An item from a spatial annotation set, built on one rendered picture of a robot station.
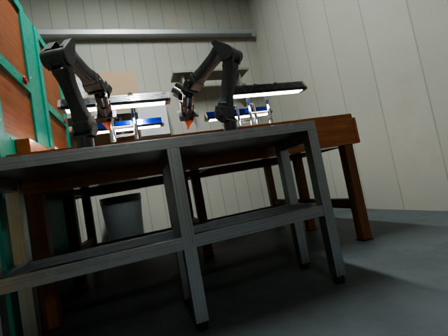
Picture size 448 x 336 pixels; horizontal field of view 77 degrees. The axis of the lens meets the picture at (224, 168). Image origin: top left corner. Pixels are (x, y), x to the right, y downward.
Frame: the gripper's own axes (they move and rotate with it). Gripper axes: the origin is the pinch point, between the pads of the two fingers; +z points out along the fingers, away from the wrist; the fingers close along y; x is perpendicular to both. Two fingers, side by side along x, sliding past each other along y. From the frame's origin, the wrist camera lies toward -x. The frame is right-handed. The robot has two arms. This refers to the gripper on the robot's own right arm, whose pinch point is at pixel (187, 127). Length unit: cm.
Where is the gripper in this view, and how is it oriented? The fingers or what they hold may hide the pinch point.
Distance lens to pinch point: 156.3
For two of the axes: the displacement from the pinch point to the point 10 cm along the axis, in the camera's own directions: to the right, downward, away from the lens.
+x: 3.3, 6.6, -6.7
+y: -9.4, 1.6, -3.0
